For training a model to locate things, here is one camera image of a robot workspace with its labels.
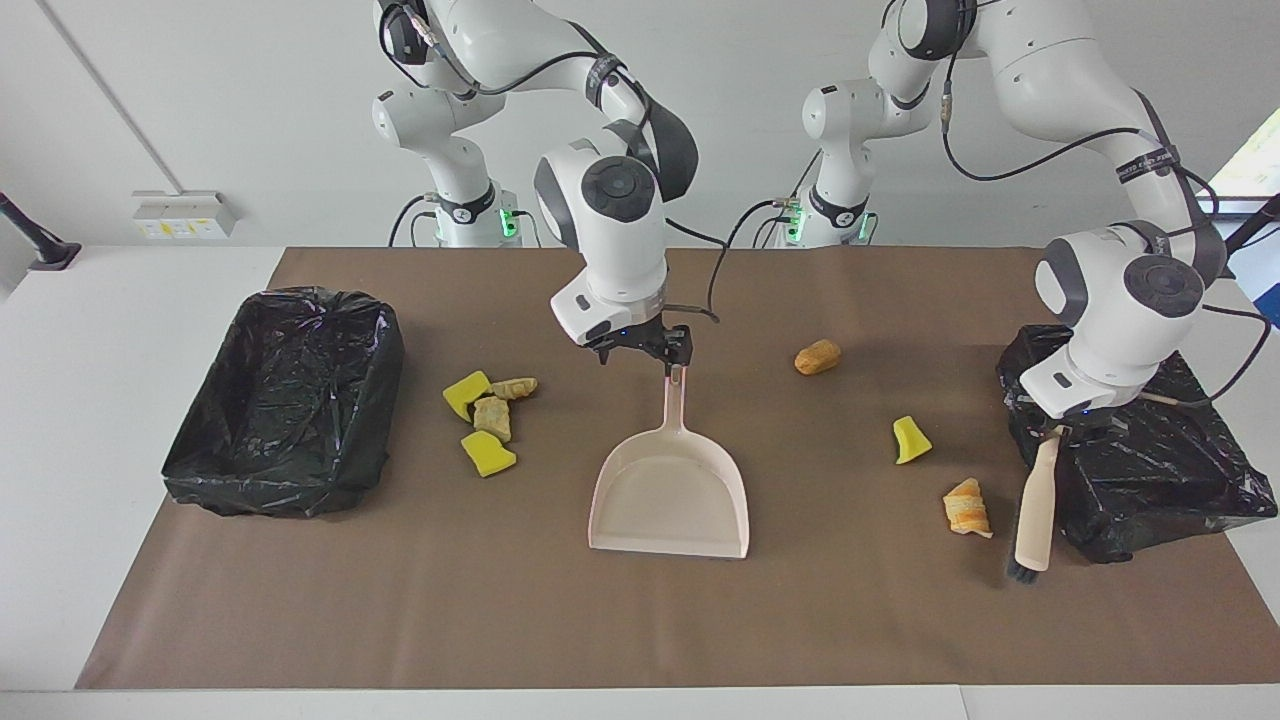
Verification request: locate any white wall socket box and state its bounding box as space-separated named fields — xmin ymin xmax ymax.
xmin=132 ymin=190 xmax=238 ymax=240

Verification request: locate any sliced bread loaf piece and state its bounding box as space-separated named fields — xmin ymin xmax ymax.
xmin=942 ymin=477 xmax=994 ymax=539

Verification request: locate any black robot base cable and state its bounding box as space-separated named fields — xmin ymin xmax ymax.
xmin=388 ymin=195 xmax=441 ymax=248
xmin=725 ymin=150 xmax=801 ymax=249

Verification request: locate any white wall cable duct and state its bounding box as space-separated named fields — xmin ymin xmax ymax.
xmin=38 ymin=0 xmax=166 ymax=196

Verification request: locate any beige handled hand brush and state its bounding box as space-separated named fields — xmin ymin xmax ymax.
xmin=1005 ymin=425 xmax=1063 ymax=584

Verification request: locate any square beige bread chunk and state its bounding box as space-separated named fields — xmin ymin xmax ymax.
xmin=473 ymin=396 xmax=513 ymax=444

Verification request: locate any beige plastic dustpan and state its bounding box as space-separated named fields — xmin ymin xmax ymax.
xmin=588 ymin=364 xmax=751 ymax=560

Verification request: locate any black bag lined bin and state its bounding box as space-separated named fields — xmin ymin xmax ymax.
xmin=162 ymin=287 xmax=406 ymax=519
xmin=996 ymin=323 xmax=1279 ymax=564

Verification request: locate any brown paper table mat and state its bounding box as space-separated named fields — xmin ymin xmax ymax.
xmin=75 ymin=247 xmax=1280 ymax=691

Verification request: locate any yellow sponge piece green backing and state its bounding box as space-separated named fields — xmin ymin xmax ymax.
xmin=893 ymin=416 xmax=933 ymax=466

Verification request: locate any bright window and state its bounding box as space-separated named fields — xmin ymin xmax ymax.
xmin=1195 ymin=110 xmax=1280 ymax=201

